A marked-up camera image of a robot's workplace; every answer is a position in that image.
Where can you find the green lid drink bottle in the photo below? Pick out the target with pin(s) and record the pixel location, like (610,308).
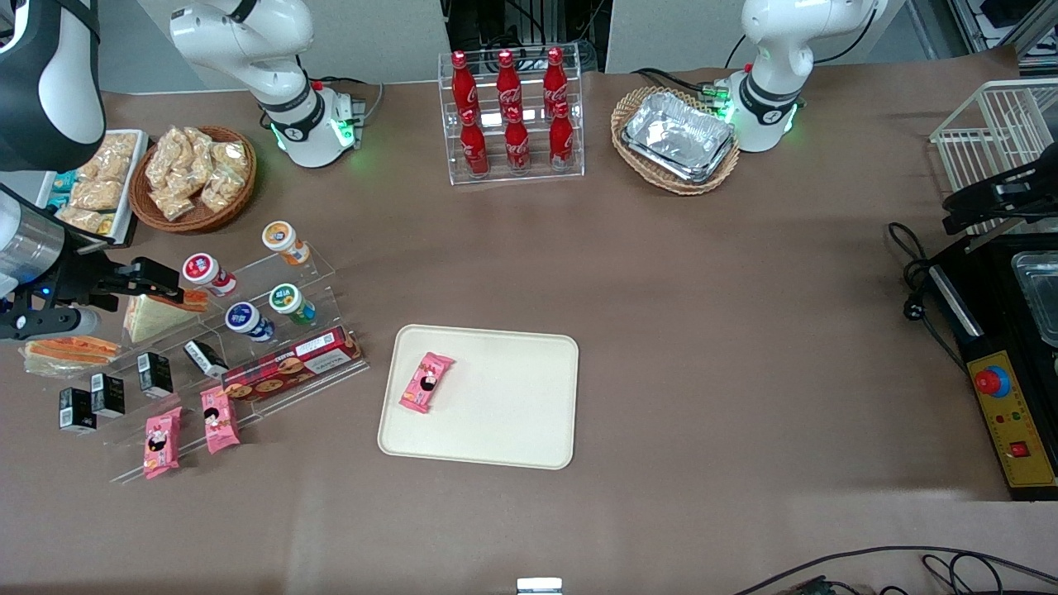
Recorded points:
(289,302)

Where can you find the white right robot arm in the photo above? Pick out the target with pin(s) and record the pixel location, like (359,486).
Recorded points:
(248,41)

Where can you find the black sealing machine yellow panel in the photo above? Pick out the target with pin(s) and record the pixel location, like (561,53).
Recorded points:
(992,281)

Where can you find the white rectangular snack tray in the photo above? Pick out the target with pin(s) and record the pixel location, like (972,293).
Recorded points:
(136,173)

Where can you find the small black carton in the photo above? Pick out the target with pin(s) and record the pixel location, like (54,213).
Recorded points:
(205,358)
(155,373)
(77,411)
(108,395)

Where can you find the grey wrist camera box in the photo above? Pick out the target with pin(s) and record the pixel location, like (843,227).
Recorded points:
(50,324)

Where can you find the red cookie box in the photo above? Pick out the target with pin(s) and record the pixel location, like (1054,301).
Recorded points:
(289,365)

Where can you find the foil container in machine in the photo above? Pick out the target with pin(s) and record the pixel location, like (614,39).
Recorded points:
(1040,289)

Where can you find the aluminium foil tray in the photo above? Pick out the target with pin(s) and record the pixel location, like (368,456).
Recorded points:
(702,175)
(678,128)

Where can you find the red cola bottle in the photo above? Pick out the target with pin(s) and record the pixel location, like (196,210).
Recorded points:
(517,145)
(463,83)
(555,78)
(561,140)
(508,83)
(474,149)

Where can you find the blue snack packet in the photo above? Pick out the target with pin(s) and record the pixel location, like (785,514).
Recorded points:
(64,180)
(56,201)

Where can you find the cream plastic serving tray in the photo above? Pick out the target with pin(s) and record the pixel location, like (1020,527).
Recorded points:
(504,397)

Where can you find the orange lid drink bottle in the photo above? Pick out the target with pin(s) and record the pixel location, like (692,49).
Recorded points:
(283,240)

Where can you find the clear bag beige snacks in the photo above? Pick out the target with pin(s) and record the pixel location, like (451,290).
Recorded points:
(120,157)
(173,202)
(201,161)
(78,219)
(230,155)
(167,157)
(97,195)
(221,188)

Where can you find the clear acrylic bottle rack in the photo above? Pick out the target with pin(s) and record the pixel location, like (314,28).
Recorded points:
(570,169)

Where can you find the blue lid yogurt cup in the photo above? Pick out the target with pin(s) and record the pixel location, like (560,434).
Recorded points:
(246,320)

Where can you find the pink snack packet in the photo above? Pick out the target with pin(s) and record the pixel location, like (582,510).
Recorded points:
(162,443)
(221,420)
(427,383)

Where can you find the wrapped triangle sandwich white bread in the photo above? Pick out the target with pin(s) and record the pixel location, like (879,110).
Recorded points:
(157,318)

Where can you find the light woven wicker basket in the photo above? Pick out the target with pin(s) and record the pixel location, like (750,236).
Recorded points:
(628,107)

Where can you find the clear acrylic tiered shelf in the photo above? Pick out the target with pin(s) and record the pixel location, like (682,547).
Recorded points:
(322,285)

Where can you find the dark brown wicker basket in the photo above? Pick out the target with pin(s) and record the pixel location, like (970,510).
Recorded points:
(240,198)

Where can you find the red lid drink bottle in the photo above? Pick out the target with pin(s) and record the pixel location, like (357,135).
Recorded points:
(207,273)

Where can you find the yellow snack packet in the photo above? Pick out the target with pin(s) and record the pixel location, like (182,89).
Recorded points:
(106,225)

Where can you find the brown table cover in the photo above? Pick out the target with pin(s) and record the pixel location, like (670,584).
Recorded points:
(744,330)

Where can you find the red emergency stop button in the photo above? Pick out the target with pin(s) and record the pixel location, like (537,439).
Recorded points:
(992,381)

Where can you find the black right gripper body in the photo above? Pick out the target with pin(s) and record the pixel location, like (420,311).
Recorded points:
(85,279)

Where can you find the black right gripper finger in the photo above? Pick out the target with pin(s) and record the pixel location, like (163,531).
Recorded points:
(140,293)
(157,274)

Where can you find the triangle sandwich orange filling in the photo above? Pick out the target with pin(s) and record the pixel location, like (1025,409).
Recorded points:
(70,354)

